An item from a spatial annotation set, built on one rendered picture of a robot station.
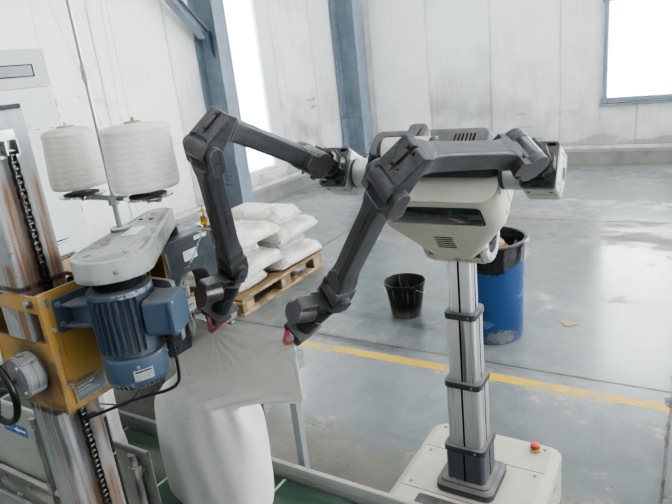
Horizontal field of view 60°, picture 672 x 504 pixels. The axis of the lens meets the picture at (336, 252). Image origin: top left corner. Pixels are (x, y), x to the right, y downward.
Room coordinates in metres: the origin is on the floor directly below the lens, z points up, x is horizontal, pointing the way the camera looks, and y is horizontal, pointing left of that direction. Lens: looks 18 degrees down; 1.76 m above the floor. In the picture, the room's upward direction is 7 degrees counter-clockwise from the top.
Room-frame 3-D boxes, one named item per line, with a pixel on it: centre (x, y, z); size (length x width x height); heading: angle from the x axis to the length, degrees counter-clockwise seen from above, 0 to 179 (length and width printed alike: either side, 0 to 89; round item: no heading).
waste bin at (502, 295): (3.48, -0.95, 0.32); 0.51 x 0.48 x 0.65; 147
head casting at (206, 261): (1.76, 0.54, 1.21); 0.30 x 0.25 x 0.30; 57
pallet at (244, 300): (4.91, 0.80, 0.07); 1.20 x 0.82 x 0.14; 149
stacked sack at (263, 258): (4.55, 0.78, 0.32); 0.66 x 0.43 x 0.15; 149
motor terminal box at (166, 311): (1.29, 0.41, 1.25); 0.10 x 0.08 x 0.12; 172
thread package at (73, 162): (1.57, 0.66, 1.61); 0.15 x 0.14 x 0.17; 57
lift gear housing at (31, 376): (1.29, 0.78, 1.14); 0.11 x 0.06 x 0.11; 57
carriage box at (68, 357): (1.46, 0.70, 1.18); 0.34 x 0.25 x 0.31; 147
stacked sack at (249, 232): (4.55, 0.77, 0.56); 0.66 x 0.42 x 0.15; 147
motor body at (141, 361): (1.30, 0.51, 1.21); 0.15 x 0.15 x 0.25
